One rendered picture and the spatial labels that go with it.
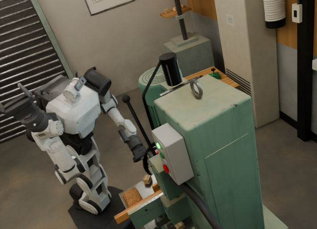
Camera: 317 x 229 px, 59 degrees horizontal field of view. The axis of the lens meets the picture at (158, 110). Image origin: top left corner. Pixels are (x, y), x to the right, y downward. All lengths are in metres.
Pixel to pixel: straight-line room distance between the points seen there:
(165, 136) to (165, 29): 3.60
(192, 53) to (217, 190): 2.72
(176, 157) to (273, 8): 1.83
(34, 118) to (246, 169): 0.82
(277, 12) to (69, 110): 1.72
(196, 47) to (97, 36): 1.43
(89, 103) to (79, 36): 2.58
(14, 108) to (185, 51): 2.58
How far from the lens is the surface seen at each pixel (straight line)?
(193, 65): 3.58
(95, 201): 2.36
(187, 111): 0.81
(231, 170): 0.93
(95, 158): 2.02
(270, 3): 2.44
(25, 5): 4.02
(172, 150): 0.79
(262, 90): 2.91
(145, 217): 1.41
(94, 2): 4.04
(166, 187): 1.03
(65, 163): 1.36
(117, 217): 1.39
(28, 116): 1.22
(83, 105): 1.57
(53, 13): 4.05
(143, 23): 4.22
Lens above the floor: 1.97
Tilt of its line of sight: 32 degrees down
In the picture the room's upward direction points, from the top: 18 degrees counter-clockwise
